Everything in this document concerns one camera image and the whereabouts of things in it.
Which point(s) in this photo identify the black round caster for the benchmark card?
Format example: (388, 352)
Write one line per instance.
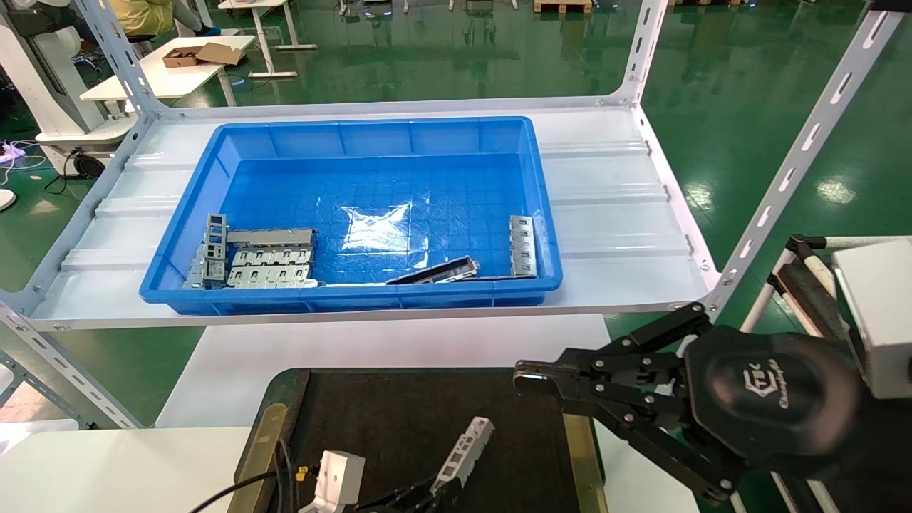
(89, 165)

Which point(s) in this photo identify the white work table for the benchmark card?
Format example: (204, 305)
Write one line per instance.
(249, 3)
(157, 78)

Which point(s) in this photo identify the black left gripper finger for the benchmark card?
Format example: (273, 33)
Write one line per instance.
(399, 502)
(440, 502)

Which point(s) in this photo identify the wooden pallet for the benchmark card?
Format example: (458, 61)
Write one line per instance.
(563, 6)

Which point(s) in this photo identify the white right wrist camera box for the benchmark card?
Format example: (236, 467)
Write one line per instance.
(880, 313)

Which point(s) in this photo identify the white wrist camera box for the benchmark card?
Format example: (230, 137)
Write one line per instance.
(338, 477)
(880, 313)

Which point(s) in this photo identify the black container tray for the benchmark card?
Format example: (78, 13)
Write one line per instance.
(399, 420)

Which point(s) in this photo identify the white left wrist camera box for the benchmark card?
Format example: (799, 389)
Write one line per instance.
(338, 477)

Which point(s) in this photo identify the white metal shelf rack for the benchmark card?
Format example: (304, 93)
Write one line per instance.
(605, 206)

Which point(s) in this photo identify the flat cardboard piece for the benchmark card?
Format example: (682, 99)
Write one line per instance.
(221, 53)

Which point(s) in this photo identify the brown cardboard box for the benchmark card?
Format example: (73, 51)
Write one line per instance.
(179, 58)

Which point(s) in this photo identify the blue plastic bin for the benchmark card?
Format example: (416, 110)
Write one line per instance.
(399, 192)

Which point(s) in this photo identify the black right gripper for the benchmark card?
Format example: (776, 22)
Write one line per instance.
(776, 392)

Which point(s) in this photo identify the dark grey metal bracket part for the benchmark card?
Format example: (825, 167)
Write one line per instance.
(434, 272)

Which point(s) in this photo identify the person in yellow clothes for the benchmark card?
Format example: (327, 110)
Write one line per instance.
(142, 16)

